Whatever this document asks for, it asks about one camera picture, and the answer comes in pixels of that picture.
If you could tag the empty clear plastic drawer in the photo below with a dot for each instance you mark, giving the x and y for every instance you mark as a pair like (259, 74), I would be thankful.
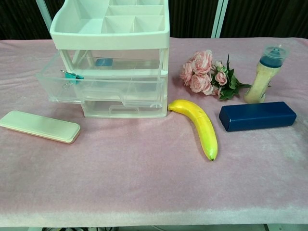
(144, 111)

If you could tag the white plastic drawer cabinet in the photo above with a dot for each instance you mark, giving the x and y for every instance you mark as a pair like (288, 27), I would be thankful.
(108, 37)

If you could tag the yellow banana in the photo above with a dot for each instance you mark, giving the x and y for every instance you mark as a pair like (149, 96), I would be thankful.
(207, 131)

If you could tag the pink rose bouquet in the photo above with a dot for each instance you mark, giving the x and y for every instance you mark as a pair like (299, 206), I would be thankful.
(201, 79)

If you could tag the pink fleece tablecloth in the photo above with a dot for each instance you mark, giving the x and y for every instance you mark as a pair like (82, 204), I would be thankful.
(134, 180)

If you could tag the small blue block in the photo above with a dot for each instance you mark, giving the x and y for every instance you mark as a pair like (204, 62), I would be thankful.
(104, 62)

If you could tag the teal binder clip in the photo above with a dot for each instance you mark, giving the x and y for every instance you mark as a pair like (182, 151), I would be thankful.
(75, 77)

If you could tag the dark blue rectangular box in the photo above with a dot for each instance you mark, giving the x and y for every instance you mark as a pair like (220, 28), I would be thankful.
(260, 116)

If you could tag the baby bottle with blue cap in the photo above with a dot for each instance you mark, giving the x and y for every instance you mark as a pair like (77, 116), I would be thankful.
(258, 84)

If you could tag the white pink pencil case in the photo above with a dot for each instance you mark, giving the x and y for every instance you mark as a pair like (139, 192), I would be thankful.
(41, 126)

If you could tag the black pleated curtain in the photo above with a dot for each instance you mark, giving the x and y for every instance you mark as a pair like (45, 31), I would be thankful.
(264, 16)

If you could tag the white frame pole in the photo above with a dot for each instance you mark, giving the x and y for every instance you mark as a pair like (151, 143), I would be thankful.
(217, 19)
(44, 21)

